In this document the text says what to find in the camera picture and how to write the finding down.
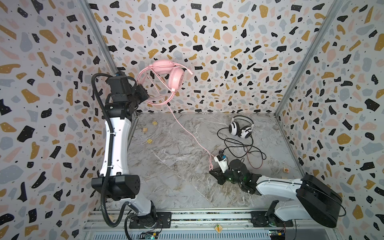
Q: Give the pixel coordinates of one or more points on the white black headphones with cable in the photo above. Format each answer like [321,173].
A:
[238,139]

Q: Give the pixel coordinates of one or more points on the pink headphones with cable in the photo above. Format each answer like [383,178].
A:
[169,73]

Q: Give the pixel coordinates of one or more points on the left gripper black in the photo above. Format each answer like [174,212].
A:
[143,91]

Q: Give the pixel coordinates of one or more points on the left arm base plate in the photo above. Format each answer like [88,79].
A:
[160,220]

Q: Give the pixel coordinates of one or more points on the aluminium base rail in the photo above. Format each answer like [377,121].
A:
[199,224]

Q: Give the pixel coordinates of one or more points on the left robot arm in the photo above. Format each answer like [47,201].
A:
[117,187]

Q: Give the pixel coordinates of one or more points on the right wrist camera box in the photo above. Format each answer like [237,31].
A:
[222,160]

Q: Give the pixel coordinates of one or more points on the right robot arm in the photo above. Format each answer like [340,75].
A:
[306,198]

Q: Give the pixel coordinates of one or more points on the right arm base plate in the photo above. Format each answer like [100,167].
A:
[263,219]

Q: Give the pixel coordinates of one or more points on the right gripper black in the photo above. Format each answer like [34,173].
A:
[221,174]

